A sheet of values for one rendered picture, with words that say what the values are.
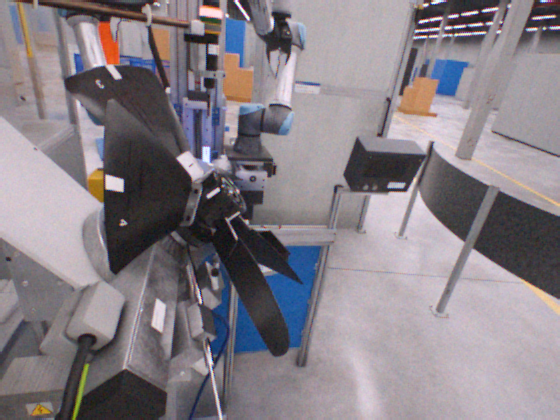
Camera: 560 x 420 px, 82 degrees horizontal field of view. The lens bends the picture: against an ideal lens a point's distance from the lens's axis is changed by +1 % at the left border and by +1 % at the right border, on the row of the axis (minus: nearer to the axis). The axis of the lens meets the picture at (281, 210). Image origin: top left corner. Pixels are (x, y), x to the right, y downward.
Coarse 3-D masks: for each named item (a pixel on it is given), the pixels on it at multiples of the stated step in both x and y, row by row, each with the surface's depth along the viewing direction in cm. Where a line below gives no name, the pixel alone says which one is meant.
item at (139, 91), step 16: (112, 64) 68; (64, 80) 59; (80, 80) 61; (112, 80) 66; (128, 80) 69; (144, 80) 72; (80, 96) 61; (96, 96) 63; (112, 96) 65; (128, 96) 68; (144, 96) 70; (160, 96) 74; (96, 112) 62; (144, 112) 69; (160, 112) 72; (160, 128) 70; (176, 128) 73; (176, 144) 72
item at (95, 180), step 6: (96, 168) 113; (90, 174) 108; (96, 174) 108; (102, 174) 109; (90, 180) 105; (96, 180) 106; (102, 180) 106; (90, 186) 106; (96, 186) 107; (102, 186) 107; (90, 192) 107; (96, 192) 107; (102, 192) 108; (96, 198) 108; (102, 198) 109
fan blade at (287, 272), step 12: (252, 228) 81; (252, 240) 86; (264, 240) 83; (252, 252) 93; (264, 252) 89; (276, 252) 84; (264, 264) 98; (276, 264) 91; (288, 264) 86; (288, 276) 94
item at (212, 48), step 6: (210, 36) 65; (216, 36) 66; (210, 42) 66; (216, 42) 67; (210, 48) 66; (216, 48) 67; (210, 54) 67; (216, 54) 68; (210, 60) 68; (216, 60) 68; (210, 66) 68; (216, 66) 69; (204, 78) 70; (210, 78) 69; (204, 84) 70; (210, 84) 70
